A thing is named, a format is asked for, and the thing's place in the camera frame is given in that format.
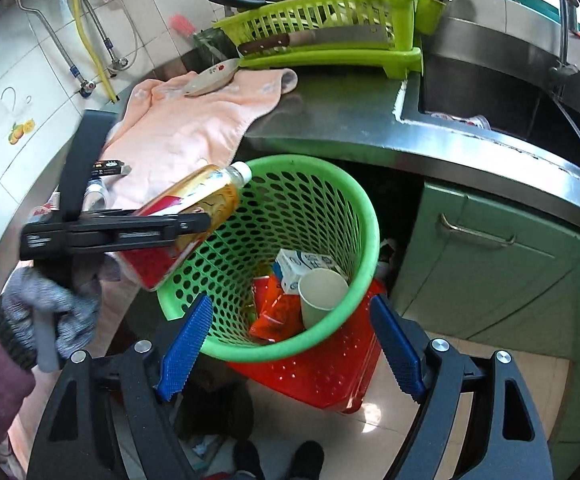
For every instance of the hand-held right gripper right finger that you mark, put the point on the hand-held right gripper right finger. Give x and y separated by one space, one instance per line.
394 350

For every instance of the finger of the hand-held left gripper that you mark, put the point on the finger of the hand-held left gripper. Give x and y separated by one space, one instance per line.
135 232

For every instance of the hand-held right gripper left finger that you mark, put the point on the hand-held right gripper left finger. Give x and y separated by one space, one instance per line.
185 355

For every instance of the amber tea bottle red label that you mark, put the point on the amber tea bottle red label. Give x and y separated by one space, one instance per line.
200 195

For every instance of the orange snack packet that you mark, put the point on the orange snack packet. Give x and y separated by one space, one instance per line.
275 310

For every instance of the green plastic basket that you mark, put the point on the green plastic basket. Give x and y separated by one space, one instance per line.
280 195

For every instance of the person's left hand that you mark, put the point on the person's left hand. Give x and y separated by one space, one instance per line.
77 315

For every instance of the black flat box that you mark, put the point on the black flat box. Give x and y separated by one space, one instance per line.
110 166

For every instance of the silver drink can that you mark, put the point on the silver drink can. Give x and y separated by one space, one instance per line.
95 195

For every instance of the red plastic stool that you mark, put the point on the red plastic stool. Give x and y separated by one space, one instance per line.
330 375

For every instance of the paper cup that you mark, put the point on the paper cup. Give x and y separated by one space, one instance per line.
320 295

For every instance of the pink flower towel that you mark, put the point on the pink flower towel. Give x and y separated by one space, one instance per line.
185 130

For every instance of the green kitchen cabinet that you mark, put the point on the green kitchen cabinet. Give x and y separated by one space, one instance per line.
494 285

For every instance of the black shoe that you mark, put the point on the black shoe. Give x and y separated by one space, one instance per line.
249 460
307 460

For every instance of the white and blue carton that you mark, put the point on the white and blue carton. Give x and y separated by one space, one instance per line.
295 267

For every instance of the white ceramic plate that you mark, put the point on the white ceramic plate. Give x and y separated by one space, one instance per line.
210 79

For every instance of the pink bottle brush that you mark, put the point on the pink bottle brush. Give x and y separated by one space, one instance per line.
182 24

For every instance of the green glass jar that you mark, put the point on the green glass jar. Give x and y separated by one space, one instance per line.
205 42

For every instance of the green dish rack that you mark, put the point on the green dish rack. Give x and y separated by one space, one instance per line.
330 62

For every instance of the steel sink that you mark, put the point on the steel sink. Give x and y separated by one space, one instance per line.
494 90

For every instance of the steel faucet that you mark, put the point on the steel faucet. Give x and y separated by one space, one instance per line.
564 30

